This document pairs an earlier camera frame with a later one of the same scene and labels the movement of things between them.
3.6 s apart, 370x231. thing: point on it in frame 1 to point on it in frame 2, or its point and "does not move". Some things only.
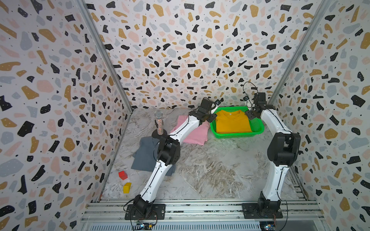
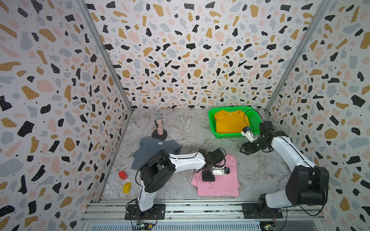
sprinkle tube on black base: (159, 133) does not move
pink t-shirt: (199, 136) to (223, 186)
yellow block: (126, 187) does not move
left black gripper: (212, 118) to (209, 178)
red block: (123, 174) does not move
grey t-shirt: (145, 158) does not move
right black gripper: (248, 113) to (250, 150)
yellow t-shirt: (232, 121) does not move
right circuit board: (267, 225) does not move
